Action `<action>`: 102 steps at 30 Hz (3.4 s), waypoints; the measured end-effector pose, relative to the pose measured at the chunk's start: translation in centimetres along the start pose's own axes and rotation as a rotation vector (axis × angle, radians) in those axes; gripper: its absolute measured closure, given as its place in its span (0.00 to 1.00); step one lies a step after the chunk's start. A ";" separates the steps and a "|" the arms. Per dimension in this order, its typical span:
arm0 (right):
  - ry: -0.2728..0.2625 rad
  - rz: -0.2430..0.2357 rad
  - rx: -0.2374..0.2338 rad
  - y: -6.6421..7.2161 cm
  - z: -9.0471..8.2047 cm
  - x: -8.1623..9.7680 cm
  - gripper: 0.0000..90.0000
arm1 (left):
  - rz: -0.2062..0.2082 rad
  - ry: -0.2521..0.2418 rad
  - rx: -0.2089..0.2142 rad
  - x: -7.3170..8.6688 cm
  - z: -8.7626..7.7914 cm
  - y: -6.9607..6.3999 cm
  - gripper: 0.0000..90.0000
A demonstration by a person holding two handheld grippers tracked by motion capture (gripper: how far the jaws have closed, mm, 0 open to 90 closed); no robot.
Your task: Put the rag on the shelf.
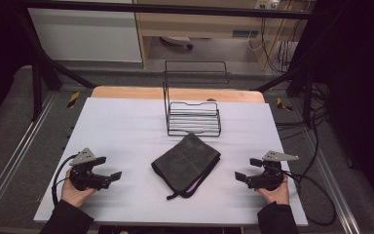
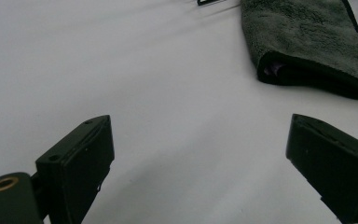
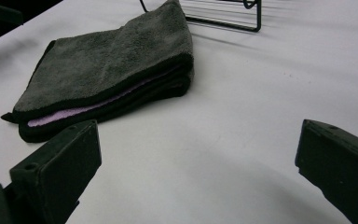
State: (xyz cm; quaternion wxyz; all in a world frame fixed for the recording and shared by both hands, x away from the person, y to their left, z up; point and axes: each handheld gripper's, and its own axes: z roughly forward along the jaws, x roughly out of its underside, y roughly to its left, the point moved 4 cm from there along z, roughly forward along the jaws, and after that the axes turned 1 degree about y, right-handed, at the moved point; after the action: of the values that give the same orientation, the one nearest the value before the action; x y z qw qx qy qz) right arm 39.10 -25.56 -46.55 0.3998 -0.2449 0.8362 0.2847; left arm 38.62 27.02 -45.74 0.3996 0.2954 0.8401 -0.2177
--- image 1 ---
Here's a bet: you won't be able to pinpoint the light wooden desk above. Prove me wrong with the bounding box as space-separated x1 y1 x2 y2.
131 0 317 71

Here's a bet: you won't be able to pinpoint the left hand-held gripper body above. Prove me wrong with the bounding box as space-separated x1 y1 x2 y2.
68 147 112 192

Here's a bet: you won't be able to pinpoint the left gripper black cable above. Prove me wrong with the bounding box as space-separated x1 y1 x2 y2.
51 153 80 207

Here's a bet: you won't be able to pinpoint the person's left hand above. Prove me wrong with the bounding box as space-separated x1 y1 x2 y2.
60 168 97 209

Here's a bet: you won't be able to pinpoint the black wire rack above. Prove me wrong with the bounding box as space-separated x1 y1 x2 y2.
162 59 230 137

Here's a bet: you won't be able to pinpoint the yellow black tape marker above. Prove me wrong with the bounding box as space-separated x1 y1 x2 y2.
66 91 81 109
276 97 293 112

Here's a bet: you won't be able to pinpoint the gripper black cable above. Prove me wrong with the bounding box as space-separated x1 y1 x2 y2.
51 153 80 207
282 171 337 227

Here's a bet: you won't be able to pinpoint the person's right hand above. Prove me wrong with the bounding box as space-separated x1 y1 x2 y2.
256 175 291 206

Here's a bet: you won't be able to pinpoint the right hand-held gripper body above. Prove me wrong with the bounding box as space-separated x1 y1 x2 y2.
245 150 300 192

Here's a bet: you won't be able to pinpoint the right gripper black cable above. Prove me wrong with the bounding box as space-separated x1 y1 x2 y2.
282 171 337 227

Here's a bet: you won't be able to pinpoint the white board table cover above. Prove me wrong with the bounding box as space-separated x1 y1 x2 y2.
33 97 309 227

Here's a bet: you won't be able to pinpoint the aluminium floor rail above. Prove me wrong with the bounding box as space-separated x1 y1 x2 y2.
0 93 58 222
305 130 362 234

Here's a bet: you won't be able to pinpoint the dark grey cloth pouch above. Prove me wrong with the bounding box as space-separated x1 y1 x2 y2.
150 132 222 201

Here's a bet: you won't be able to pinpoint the black metal frame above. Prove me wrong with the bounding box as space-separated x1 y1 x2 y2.
14 0 318 129

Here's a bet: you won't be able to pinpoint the white chair base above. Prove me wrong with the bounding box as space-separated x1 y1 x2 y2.
159 35 195 51

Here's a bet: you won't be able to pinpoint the black curtain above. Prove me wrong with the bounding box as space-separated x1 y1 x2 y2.
296 0 374 209
0 0 43 131

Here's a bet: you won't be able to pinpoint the black floor cables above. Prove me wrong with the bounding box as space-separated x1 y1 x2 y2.
274 82 330 141

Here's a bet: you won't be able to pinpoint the wooden table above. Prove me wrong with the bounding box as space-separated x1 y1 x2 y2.
90 85 266 104

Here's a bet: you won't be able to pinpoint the white cabinet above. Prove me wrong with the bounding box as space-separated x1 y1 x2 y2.
27 0 143 63

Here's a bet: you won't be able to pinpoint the white power strip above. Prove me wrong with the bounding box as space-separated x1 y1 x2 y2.
254 0 281 11

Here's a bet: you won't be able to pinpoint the bundle of hanging cables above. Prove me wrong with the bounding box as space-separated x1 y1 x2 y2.
246 9 310 73

